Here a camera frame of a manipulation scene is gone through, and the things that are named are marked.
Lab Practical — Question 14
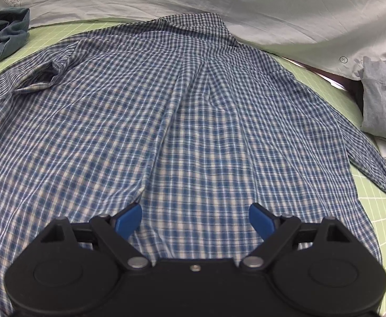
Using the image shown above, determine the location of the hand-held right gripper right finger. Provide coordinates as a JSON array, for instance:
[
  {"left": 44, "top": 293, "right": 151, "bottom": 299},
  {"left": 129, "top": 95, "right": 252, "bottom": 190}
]
[{"left": 240, "top": 202, "right": 349, "bottom": 269}]

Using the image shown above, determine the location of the grey folded garment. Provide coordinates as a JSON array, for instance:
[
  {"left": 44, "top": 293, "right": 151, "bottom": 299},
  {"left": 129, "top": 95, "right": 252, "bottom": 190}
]
[{"left": 359, "top": 56, "right": 386, "bottom": 144}]

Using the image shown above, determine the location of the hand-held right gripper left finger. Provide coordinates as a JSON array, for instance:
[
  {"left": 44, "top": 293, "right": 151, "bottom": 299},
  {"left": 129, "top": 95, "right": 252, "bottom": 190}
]
[{"left": 39, "top": 203, "right": 150, "bottom": 270}]

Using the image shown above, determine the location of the blue plaid shirt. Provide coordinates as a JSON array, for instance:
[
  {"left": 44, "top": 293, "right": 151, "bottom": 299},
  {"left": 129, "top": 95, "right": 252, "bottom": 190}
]
[{"left": 0, "top": 11, "right": 386, "bottom": 317}]

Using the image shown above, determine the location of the blue denim garment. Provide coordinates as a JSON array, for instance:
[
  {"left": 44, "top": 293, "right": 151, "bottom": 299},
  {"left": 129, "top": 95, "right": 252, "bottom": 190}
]
[{"left": 0, "top": 7, "right": 31, "bottom": 71}]

